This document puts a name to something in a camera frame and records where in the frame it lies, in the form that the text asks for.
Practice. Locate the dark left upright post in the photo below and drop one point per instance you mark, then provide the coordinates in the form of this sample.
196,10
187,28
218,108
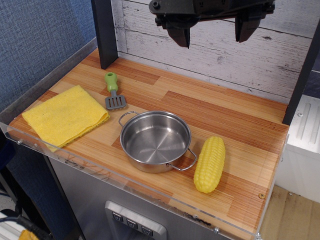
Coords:
105,32

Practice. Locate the yellow folded cloth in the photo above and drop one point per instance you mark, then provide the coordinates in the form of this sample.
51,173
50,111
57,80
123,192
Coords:
65,117

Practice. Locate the dark right upright post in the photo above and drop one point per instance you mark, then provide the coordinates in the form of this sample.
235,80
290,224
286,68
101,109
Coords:
302,18

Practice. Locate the yellow plastic corn cob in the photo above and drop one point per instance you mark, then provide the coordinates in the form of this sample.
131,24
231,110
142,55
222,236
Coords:
210,165

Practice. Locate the white grooved side block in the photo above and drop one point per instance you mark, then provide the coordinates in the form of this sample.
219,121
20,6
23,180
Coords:
299,166

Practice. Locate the small stainless steel pot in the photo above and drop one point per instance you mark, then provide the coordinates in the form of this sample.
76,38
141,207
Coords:
156,141

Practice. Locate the silver button control panel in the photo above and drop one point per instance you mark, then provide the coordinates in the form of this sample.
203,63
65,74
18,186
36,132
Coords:
123,221

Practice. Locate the clear acrylic front guard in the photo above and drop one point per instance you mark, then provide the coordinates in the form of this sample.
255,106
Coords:
168,198

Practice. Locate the green handled grey toy spatula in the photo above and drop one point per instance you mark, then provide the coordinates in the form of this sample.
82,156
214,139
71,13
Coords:
114,101

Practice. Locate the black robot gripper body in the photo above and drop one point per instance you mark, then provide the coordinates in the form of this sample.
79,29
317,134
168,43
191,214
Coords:
187,13

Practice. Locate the dark upright post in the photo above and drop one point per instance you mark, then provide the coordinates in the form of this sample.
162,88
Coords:
105,32
302,18

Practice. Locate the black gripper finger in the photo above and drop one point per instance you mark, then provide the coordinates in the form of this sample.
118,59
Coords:
180,35
245,25

